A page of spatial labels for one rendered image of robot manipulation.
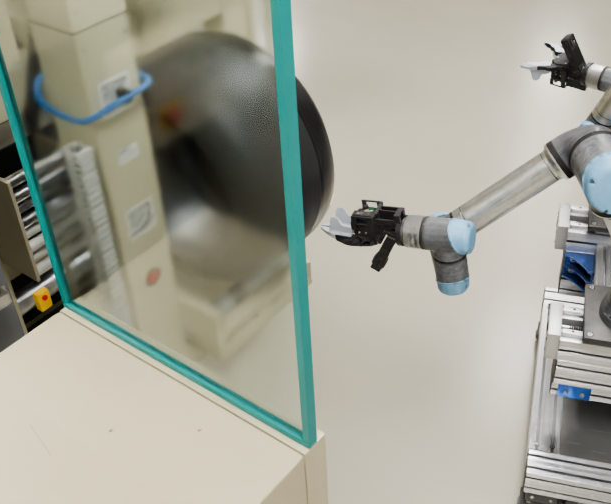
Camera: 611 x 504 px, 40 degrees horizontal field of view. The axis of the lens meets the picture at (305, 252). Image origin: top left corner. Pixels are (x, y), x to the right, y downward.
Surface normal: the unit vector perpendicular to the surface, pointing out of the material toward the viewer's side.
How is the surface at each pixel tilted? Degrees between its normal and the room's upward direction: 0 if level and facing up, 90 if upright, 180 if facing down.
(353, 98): 0
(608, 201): 83
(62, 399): 0
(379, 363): 0
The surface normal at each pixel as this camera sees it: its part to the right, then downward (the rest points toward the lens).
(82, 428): -0.05, -0.79
